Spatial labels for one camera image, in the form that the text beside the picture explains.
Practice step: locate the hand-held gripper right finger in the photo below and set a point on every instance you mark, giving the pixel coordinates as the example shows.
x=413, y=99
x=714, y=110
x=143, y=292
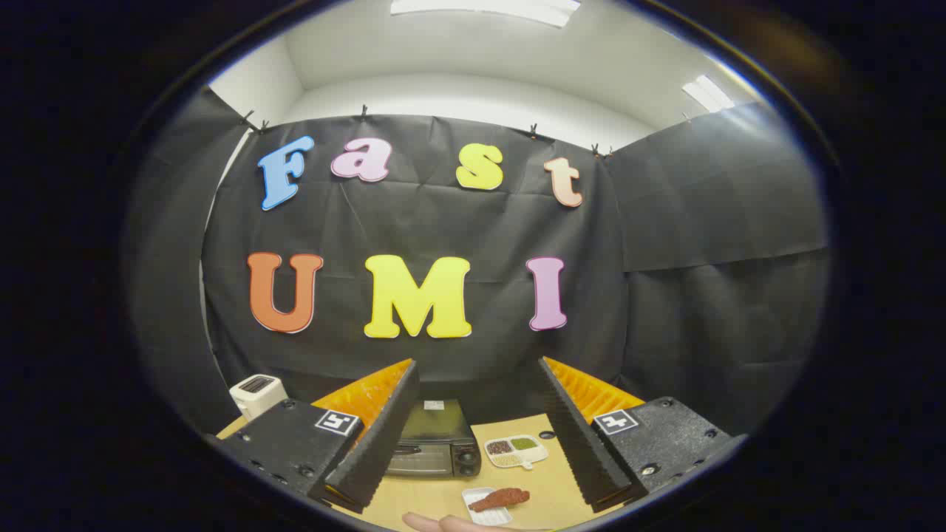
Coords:
x=576, y=436

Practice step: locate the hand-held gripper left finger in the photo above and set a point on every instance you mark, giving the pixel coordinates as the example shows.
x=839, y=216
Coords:
x=384, y=436

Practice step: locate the black toaster oven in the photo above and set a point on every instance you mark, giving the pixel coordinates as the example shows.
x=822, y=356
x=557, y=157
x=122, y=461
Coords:
x=436, y=436

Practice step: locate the brown meat piece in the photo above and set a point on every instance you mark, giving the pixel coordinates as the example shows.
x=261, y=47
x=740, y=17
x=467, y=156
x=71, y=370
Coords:
x=502, y=499

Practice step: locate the white plastic tray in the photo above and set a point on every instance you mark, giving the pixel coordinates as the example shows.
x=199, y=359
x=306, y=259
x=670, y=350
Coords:
x=489, y=516

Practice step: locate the white toaster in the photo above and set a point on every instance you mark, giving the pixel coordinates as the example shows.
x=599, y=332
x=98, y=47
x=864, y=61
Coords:
x=255, y=395

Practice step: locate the white divided plate with beans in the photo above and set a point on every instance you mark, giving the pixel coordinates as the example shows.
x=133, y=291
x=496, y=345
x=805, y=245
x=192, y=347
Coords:
x=517, y=451

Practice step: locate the ceiling light panel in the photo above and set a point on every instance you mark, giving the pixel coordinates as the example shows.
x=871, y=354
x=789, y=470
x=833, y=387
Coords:
x=708, y=93

